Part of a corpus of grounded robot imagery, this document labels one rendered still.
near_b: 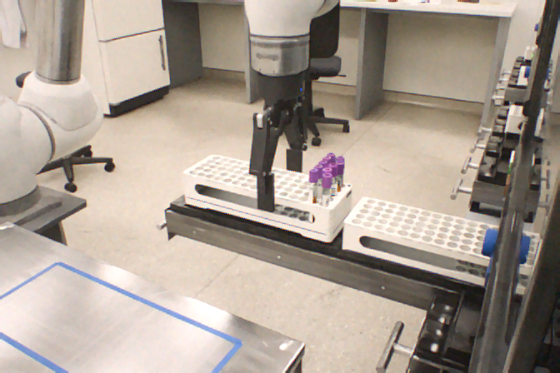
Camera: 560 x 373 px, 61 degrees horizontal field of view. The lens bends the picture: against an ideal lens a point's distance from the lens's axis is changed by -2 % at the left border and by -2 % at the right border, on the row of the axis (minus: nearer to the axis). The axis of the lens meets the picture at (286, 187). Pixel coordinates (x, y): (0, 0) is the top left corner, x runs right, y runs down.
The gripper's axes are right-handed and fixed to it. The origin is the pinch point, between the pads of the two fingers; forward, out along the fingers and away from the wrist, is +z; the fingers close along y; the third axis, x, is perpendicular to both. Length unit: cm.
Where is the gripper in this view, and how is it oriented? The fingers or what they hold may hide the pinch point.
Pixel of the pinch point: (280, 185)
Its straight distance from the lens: 84.5
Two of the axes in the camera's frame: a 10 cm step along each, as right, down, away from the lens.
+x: 8.9, 2.0, -4.0
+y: -4.5, 4.0, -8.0
